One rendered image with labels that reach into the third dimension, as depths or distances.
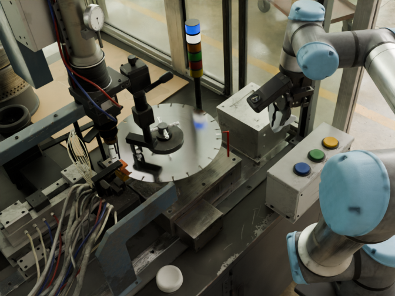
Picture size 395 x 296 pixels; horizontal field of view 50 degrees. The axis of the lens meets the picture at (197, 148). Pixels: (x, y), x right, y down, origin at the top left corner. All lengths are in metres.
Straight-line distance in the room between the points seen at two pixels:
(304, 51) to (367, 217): 0.42
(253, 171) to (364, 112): 1.60
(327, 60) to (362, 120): 1.95
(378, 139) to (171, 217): 1.78
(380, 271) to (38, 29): 0.88
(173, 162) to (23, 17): 0.53
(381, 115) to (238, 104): 1.60
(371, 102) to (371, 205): 2.41
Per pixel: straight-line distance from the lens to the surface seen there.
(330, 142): 1.30
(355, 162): 0.60
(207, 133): 1.24
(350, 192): 0.59
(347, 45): 0.93
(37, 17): 0.92
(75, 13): 0.89
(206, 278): 1.19
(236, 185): 1.35
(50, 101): 1.84
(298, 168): 1.21
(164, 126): 1.20
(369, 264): 1.03
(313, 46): 0.90
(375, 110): 2.92
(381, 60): 0.89
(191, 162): 1.16
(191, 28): 1.33
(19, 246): 1.30
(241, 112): 1.39
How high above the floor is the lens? 1.79
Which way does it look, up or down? 44 degrees down
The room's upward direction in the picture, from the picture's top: 5 degrees counter-clockwise
